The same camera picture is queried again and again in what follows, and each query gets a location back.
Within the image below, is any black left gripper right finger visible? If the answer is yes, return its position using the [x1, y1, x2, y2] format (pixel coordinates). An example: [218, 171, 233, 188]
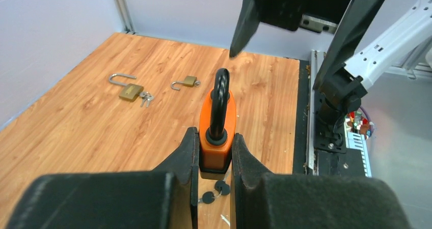
[230, 134, 411, 228]

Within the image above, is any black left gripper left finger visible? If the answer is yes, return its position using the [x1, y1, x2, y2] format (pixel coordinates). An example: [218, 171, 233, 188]
[7, 127, 199, 228]

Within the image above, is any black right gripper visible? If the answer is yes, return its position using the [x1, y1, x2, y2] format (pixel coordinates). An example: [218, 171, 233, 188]
[229, 0, 385, 90]

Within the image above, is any black-headed key bunch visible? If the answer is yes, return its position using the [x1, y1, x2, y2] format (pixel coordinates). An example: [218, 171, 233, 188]
[198, 174, 231, 204]

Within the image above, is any orange black Opel padlock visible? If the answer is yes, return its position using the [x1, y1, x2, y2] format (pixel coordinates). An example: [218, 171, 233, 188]
[199, 68, 237, 180]

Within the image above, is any large brass padlock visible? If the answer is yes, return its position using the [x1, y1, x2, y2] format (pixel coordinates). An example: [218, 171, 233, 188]
[109, 73, 144, 102]

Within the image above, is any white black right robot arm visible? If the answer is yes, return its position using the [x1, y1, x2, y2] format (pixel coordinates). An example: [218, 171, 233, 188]
[229, 0, 431, 153]

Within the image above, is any small brass padlock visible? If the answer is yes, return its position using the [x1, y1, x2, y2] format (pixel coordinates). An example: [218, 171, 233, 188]
[171, 75, 201, 91]

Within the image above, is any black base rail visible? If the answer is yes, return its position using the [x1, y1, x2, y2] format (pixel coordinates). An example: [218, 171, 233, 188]
[292, 50, 372, 177]

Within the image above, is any aluminium frame post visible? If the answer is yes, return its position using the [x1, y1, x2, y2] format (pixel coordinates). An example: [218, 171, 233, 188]
[114, 0, 136, 35]

